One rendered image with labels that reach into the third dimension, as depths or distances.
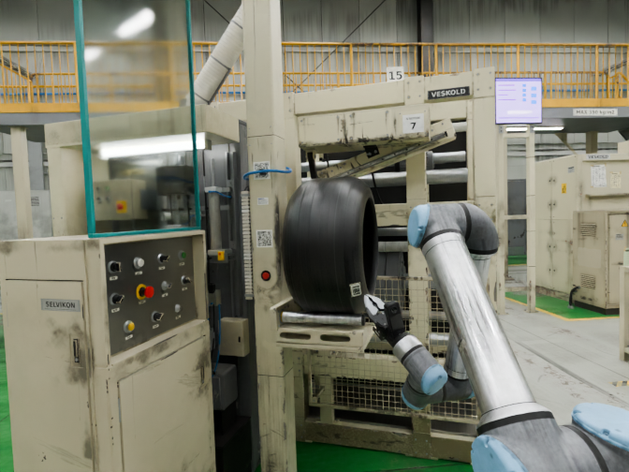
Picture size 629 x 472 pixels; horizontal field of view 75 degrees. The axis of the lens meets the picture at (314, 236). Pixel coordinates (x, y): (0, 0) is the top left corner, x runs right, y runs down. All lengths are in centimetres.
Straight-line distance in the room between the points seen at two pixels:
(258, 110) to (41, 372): 121
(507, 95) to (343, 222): 442
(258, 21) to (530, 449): 172
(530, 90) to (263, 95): 443
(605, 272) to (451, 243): 494
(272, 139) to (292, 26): 1020
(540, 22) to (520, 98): 838
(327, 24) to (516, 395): 1145
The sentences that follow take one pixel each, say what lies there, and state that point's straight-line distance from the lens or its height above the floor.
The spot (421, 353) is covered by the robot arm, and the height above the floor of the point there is 88.
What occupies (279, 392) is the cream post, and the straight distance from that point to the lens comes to 191.
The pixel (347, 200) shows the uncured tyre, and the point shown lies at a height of 136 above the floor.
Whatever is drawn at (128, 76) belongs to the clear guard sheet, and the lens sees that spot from 153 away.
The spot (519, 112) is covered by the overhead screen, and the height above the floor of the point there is 246.
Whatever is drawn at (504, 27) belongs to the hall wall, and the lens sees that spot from 1352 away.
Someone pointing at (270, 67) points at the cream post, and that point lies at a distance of 185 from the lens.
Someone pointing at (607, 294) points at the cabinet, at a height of 25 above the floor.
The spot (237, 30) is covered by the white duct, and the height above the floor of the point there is 224.
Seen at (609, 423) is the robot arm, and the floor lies 90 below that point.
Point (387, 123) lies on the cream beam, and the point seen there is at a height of 171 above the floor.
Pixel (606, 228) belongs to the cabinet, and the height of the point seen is 104.
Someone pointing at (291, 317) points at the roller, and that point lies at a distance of 169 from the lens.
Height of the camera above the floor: 132
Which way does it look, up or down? 3 degrees down
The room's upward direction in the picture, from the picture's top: 2 degrees counter-clockwise
